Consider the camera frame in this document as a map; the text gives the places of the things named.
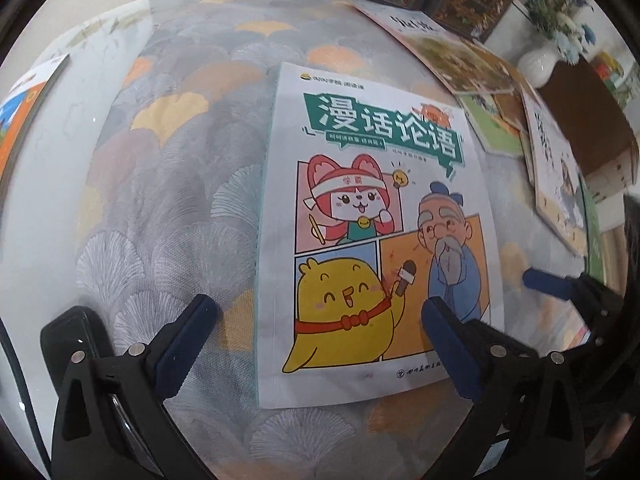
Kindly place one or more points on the white book with landscape picture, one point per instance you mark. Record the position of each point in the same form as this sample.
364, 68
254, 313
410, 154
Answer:
450, 55

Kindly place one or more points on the white book with green-robed figure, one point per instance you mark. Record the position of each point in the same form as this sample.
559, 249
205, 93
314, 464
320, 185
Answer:
555, 175

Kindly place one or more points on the ginkgo leaf print tablecloth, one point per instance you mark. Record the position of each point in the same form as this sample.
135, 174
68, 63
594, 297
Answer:
175, 185

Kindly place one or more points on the orange and blue book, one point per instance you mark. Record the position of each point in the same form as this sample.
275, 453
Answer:
25, 110

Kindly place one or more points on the light green picture book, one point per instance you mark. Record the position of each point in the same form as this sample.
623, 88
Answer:
492, 132

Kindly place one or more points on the white cartoon comic book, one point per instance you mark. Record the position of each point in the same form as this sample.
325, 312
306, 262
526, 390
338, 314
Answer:
350, 160

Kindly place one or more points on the blue and white flowers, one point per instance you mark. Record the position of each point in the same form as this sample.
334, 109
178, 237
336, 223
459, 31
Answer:
565, 25

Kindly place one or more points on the white ribbed vase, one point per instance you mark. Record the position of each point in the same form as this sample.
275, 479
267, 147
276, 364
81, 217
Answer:
537, 65

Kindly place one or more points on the colourful small containers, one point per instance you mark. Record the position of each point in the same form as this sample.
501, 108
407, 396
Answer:
612, 72

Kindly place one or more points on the brown wooden cabinet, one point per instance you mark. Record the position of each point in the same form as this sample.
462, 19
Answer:
590, 110

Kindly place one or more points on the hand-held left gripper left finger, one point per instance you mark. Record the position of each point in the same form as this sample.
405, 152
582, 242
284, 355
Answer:
182, 347

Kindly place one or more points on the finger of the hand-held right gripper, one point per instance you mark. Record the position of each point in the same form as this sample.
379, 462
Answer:
545, 280

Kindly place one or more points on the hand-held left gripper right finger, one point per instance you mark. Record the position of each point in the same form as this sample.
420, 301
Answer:
450, 350

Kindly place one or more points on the black flat device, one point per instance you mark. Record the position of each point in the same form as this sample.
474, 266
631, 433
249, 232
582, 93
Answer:
75, 330

